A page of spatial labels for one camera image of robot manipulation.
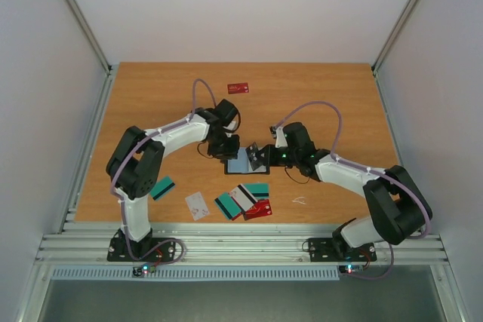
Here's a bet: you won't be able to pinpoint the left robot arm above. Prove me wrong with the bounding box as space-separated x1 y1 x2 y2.
106 99 241 260

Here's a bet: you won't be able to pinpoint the white floral VIP card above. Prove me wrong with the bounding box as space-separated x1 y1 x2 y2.
185 192 210 221

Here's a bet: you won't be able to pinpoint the lone red card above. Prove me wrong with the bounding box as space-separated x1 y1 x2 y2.
227 82 249 94

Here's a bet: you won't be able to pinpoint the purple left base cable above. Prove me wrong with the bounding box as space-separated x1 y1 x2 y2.
130 238 186 265

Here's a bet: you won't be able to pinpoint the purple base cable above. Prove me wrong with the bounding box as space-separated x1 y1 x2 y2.
346 242 395 281
130 238 186 265

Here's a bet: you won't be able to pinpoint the white slotted cable duct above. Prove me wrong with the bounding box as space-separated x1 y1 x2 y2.
51 265 340 282

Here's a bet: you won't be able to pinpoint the right controller board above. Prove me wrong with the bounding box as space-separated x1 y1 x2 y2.
339 264 366 274

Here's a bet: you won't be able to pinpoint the teal card far left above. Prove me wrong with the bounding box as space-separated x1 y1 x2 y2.
149 176 175 201

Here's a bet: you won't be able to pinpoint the black VIP card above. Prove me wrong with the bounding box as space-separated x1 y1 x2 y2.
245 143 269 173

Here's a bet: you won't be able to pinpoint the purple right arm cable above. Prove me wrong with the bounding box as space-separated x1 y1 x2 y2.
274 101 433 238

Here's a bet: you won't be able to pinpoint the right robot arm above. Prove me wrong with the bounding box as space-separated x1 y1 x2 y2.
265 122 432 260

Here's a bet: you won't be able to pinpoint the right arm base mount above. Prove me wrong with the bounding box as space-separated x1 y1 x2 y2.
305 219 377 263

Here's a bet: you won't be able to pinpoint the dark red card under pile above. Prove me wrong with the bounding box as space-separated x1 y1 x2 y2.
230 212 243 221

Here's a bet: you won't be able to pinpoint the large teal card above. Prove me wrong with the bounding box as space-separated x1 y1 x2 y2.
244 182 269 200

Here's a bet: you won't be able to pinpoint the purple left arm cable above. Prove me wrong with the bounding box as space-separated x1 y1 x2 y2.
108 78 219 259

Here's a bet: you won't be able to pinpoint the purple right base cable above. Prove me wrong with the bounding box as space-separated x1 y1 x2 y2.
346 242 395 281

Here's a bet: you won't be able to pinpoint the teal card with black stripe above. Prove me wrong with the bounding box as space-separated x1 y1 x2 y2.
214 192 242 220

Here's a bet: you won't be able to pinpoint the white card with black stripe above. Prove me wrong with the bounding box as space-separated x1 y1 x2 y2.
229 184 258 213

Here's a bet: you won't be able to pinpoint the left rear aluminium post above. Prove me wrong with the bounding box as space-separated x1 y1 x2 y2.
65 0 112 75

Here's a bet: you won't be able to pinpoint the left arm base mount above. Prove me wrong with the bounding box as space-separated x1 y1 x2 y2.
106 228 177 262

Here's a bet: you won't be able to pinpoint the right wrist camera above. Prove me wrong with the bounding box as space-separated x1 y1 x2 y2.
269 125 288 149

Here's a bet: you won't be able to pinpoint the controller board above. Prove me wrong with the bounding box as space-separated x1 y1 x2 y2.
339 264 366 274
132 265 156 278

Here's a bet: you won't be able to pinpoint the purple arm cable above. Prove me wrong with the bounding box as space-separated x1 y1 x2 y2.
274 101 433 238
108 78 219 259

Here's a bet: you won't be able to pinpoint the left controller board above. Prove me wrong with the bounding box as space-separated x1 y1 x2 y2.
132 265 156 278

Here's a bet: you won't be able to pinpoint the red card in pile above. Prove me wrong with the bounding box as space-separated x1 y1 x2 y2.
244 199 272 220

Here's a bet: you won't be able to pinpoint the aluminium front rail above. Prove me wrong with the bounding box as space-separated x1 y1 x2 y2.
36 222 448 267

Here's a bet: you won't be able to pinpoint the black leather card holder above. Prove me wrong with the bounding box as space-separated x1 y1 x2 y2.
224 147 270 175

